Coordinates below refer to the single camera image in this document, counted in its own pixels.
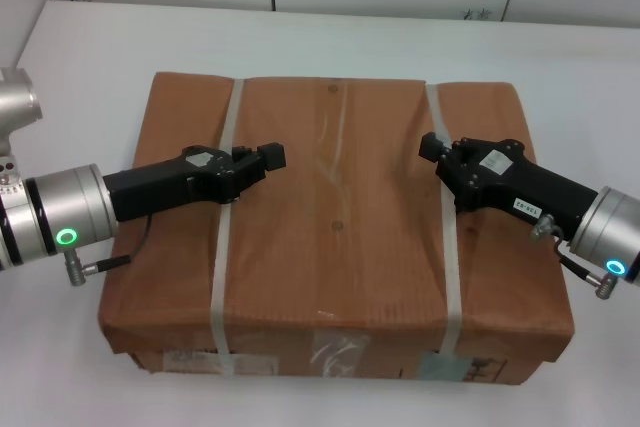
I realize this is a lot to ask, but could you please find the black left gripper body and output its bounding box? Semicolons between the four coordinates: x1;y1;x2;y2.
102;145;237;224

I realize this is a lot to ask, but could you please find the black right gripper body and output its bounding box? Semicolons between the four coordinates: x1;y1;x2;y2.
434;136;601;228

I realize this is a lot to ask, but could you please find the white plastic packing strap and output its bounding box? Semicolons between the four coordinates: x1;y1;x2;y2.
207;77;247;378
424;82;464;379

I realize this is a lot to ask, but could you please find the brown cardboard box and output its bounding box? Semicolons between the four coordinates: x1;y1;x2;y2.
96;70;576;386

